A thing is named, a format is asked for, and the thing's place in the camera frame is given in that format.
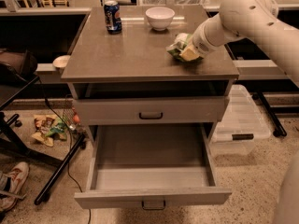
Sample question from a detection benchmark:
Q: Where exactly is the wire basket with orange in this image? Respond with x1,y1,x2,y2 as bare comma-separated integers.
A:
63,94,84,133

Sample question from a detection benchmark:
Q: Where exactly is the blue soda can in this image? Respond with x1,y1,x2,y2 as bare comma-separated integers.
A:
104,0,122,35

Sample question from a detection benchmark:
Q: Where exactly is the grey drawer cabinet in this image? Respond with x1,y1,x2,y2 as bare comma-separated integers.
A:
62,6,238,138

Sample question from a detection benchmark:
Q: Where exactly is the black table frame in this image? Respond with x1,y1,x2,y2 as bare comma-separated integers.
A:
0,75,88,206

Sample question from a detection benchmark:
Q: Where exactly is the white ceramic bowl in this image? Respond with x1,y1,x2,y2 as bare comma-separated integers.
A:
146,7,175,31

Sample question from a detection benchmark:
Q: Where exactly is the pile of snack bags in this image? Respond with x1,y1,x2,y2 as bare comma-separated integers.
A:
32,115,67,147

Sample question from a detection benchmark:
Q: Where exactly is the green jalapeno chip bag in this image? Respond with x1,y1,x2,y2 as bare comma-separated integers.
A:
166,33,203,62

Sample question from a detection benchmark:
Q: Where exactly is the white red sneaker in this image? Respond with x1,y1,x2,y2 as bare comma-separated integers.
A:
0,161,29,211

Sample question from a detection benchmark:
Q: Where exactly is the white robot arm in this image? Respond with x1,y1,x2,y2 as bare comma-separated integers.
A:
180,0,299,224

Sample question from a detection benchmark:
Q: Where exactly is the black wheeled stand leg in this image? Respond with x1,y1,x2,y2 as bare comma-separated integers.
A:
252,91,287,137

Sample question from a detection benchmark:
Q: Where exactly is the clear plastic storage bin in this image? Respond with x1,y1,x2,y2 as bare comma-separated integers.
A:
209,85,271,156

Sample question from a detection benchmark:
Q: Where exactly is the black power cable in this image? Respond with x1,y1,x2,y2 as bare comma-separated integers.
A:
37,77,92,224

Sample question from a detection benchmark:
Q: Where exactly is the dark bag on table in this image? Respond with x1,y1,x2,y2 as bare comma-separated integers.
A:
0,49,37,85

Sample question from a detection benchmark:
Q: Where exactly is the closed grey upper drawer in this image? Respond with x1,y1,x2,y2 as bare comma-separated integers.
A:
73,96,229,125

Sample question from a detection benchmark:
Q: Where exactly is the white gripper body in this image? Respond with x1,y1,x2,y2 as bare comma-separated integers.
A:
192,24,222,58

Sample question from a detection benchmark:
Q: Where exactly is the open grey lower drawer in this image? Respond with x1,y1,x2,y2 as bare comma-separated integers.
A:
75,124,232,210

